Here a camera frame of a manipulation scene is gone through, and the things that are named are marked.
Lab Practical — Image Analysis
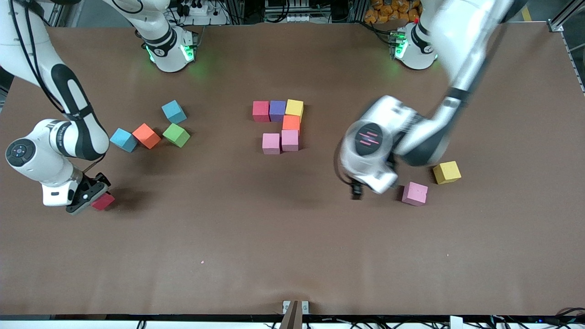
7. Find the silver metal rack equipment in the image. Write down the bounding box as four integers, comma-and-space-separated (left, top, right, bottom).
264, 0, 318, 23

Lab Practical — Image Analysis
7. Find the red foam block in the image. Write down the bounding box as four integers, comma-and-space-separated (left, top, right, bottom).
252, 101, 271, 122
90, 192, 116, 211

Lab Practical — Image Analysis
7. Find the aluminium frame profile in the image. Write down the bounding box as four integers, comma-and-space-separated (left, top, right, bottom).
548, 0, 585, 94

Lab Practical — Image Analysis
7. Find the white power strip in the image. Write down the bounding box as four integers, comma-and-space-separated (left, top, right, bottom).
170, 0, 229, 26

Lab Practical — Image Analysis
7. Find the metal bracket with brown wedge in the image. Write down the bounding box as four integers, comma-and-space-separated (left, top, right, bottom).
280, 300, 310, 329

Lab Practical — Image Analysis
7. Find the bag of orange items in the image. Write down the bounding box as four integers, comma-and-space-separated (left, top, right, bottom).
364, 0, 423, 23

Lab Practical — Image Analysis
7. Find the green foam block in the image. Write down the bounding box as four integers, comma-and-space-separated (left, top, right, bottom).
162, 122, 191, 148

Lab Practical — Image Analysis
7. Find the brown table cover sheet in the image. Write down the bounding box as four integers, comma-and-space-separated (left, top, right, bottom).
0, 22, 585, 317

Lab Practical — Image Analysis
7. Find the pink foam block with notch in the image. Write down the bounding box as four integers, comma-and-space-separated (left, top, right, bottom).
402, 181, 429, 207

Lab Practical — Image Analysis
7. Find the blue foam block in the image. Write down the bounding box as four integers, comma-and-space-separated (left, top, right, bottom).
109, 127, 138, 153
161, 100, 188, 125

